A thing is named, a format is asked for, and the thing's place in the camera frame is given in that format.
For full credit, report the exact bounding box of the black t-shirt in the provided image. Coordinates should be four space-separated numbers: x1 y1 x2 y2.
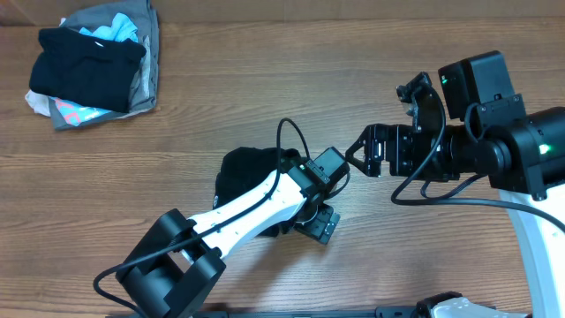
212 147 305 239

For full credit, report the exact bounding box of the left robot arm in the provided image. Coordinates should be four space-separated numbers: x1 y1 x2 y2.
116 148 350 318

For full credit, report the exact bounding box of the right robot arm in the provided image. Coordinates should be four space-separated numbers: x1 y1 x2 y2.
346 50 564 317

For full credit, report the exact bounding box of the folded grey shirt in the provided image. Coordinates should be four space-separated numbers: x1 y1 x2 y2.
28 1 159 130

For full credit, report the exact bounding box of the blue garment with red print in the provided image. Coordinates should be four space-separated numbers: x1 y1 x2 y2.
52 97 109 126

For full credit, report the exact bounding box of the light blue garment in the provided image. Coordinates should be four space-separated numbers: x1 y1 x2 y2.
79 13 139 42

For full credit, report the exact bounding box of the folded black shirt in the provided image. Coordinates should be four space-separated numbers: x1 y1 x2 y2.
29 27 146 113

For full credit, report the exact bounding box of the white folded garment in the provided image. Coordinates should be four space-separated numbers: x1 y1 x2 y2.
25 90 50 117

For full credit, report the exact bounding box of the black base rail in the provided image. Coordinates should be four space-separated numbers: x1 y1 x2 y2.
105 305 500 318

